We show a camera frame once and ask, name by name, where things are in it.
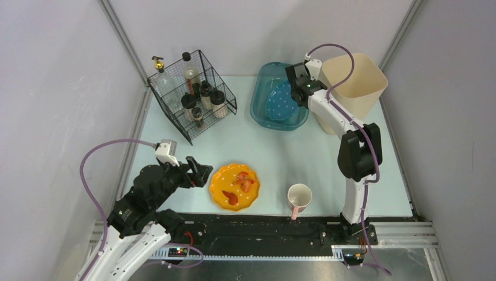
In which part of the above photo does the orange dotted plate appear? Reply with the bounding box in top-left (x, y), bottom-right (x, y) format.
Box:
top-left (209, 163), bottom-right (261, 212)

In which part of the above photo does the blue dotted plate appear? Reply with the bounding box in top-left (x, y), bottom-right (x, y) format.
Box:
top-left (266, 81), bottom-right (298, 121)

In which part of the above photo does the small pepper shaker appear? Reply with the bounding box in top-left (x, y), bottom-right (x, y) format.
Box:
top-left (191, 107), bottom-right (204, 128)

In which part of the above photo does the white spice jar black lid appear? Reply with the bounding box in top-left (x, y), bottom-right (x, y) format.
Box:
top-left (181, 92), bottom-right (197, 121)

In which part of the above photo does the small black cap bottle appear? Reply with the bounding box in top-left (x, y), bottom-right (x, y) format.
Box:
top-left (200, 80), bottom-right (213, 110)

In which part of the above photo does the glass bottle gold pump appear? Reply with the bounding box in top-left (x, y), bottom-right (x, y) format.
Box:
top-left (151, 56), bottom-right (176, 111)

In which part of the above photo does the pink white mug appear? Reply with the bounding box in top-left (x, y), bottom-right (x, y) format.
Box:
top-left (287, 183), bottom-right (312, 221)

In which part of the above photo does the dark sauce bottle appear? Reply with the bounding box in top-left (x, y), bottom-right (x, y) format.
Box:
top-left (182, 52), bottom-right (200, 98)

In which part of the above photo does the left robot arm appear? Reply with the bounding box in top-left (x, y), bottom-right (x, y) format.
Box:
top-left (76, 156), bottom-right (213, 280)

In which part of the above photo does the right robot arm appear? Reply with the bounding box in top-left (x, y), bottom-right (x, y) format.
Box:
top-left (285, 60), bottom-right (382, 246)

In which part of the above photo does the teal plastic tub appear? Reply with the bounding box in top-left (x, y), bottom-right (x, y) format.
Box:
top-left (250, 62), bottom-right (308, 131)

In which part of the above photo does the shrimp piece lower orange plate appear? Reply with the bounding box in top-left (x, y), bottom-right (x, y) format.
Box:
top-left (222, 190), bottom-right (239, 205)

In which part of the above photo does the shrimp piece orange plate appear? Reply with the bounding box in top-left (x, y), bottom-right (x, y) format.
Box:
top-left (233, 172), bottom-right (257, 193)
top-left (222, 190), bottom-right (239, 205)

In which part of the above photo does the shrimp piece upper orange plate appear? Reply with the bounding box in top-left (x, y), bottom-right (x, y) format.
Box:
top-left (233, 172), bottom-right (257, 193)

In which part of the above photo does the cream waste bin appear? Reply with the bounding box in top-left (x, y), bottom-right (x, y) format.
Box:
top-left (319, 53), bottom-right (388, 121)

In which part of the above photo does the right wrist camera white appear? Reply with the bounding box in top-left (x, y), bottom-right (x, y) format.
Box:
top-left (304, 53), bottom-right (322, 81)

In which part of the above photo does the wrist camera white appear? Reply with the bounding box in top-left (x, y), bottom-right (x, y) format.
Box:
top-left (154, 139), bottom-right (179, 167)
top-left (304, 53), bottom-right (322, 81)

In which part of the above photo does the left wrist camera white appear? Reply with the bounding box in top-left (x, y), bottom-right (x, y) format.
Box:
top-left (154, 139), bottom-right (179, 167)

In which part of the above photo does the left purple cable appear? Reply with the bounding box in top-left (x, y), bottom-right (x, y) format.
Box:
top-left (79, 139), bottom-right (204, 281)

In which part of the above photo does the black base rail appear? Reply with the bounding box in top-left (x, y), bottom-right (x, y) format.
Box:
top-left (171, 213), bottom-right (378, 258)

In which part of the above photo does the black wire rack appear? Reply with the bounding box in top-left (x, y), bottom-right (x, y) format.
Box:
top-left (147, 49), bottom-right (238, 144)

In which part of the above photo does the aluminium frame post right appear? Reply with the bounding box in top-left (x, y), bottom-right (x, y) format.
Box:
top-left (379, 0), bottom-right (426, 72)

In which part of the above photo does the aluminium frame post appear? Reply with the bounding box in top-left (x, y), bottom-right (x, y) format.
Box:
top-left (379, 0), bottom-right (426, 72)
top-left (97, 0), bottom-right (149, 87)

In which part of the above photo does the aluminium frame post left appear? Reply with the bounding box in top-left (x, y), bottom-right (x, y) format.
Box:
top-left (97, 0), bottom-right (149, 87)

